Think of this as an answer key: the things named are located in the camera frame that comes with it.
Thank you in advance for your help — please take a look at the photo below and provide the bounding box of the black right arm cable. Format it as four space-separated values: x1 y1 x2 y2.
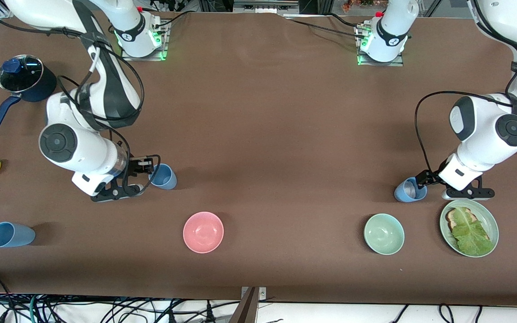
0 0 161 191

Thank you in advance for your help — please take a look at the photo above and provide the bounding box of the black base cable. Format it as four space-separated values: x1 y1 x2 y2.
153 10 196 28
285 13 369 40

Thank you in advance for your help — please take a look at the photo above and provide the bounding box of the glass lid with blue knob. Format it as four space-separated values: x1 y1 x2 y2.
0 55 44 92

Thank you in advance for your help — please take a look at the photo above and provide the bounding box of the blue plastic cup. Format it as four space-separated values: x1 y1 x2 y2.
394 177 428 203
0 222 36 248
149 163 178 190

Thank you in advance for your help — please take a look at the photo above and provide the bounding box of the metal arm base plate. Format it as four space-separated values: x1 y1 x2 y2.
356 25 405 67
120 20 169 61

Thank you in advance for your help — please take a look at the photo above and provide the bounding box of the grey power strip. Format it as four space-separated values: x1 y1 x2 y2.
233 0 300 15

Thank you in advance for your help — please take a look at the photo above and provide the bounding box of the green lettuce leaf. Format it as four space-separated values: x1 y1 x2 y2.
451 208 495 256

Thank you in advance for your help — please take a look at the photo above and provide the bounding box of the pale green plate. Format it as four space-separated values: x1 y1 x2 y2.
439 199 499 258

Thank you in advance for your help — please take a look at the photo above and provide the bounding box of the orange artificial plant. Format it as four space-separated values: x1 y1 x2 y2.
342 0 378 12

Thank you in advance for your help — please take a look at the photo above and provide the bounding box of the pale green bowl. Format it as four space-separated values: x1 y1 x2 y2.
364 213 405 256

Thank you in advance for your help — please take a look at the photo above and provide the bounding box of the small metal bracket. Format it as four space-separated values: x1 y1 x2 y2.
241 286 267 301

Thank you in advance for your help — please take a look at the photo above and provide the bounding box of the dark metal stand bar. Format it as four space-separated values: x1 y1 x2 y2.
228 287 259 323

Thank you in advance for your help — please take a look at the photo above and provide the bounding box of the pink bowl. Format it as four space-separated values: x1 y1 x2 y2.
183 211 224 254

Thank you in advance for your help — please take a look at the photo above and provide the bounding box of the toast slice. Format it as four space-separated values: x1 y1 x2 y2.
446 207 492 243

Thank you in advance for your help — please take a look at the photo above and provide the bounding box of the dark blue saucepan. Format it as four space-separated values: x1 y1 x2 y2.
0 63 57 133

